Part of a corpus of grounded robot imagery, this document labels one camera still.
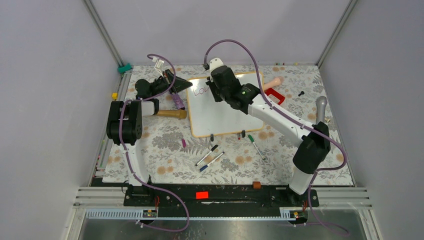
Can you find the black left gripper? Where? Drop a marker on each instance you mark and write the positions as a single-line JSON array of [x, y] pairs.
[[180, 84]]

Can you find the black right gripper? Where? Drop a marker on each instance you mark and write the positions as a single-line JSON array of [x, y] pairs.
[[212, 84]]

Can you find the yellow framed whiteboard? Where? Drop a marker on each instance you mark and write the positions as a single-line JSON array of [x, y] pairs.
[[208, 117]]

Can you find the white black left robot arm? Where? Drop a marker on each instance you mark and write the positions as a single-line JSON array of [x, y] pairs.
[[125, 120]]

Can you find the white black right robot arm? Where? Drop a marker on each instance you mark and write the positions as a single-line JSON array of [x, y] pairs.
[[310, 139]]

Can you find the black cap whiteboard marker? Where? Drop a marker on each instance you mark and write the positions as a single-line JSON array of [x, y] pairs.
[[207, 154]]

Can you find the blue cap whiteboard marker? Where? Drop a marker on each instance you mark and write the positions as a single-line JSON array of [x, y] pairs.
[[212, 161]]

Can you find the purple glitter microphone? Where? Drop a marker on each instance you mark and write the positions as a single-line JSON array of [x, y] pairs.
[[178, 101]]

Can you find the red plastic tray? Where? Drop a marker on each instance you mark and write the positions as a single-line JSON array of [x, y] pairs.
[[275, 96]]

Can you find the green cap marker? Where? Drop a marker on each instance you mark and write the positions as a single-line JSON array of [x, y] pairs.
[[256, 147]]

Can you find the teal corner clamp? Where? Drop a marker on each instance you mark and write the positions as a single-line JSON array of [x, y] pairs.
[[124, 68]]

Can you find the floral table mat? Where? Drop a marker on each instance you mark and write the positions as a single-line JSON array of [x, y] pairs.
[[167, 161]]

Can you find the silver microphone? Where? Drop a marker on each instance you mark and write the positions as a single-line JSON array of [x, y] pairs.
[[321, 104]]

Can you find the orange brown cylinder block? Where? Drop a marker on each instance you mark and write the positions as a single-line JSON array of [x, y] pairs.
[[256, 185]]

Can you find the red label sticker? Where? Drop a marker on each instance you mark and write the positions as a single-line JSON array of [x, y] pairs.
[[201, 195]]

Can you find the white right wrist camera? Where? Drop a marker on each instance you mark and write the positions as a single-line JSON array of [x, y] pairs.
[[215, 63]]

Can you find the wooden rolling pin handle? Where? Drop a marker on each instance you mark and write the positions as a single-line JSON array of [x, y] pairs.
[[179, 113]]

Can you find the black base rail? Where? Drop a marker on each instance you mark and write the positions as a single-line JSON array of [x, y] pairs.
[[225, 197]]

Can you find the white cable duct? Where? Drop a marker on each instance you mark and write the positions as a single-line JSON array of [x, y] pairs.
[[165, 213]]

